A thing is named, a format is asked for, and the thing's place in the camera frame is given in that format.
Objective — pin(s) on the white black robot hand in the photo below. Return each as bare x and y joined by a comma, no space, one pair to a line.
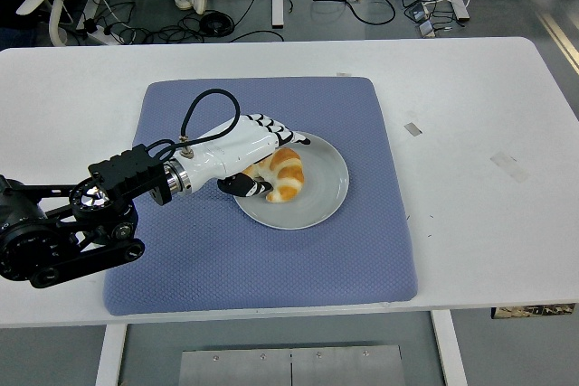
235,146

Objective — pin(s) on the golden brown croissant bread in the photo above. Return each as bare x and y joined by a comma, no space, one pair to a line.
287,173

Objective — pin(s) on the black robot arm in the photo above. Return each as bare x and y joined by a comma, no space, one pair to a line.
122,173

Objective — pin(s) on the round grey plate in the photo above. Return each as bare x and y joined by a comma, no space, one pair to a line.
316,196

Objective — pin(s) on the grey metal plate with screws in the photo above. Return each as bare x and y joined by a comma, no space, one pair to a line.
235,370

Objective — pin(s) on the blue quilted mat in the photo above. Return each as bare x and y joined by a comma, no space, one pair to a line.
226,268

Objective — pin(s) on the tiny grey tape piece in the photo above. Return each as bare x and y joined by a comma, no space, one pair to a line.
344,74

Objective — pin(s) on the white power strip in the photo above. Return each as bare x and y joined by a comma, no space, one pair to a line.
98,33

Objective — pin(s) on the small grey tape piece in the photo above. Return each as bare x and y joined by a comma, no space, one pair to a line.
413,129

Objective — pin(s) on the grey power adapter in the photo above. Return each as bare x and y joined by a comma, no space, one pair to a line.
426,30

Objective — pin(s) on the white table leg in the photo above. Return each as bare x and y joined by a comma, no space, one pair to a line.
108,359
450,350

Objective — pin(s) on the translucent tape strip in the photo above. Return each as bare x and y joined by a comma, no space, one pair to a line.
510,167

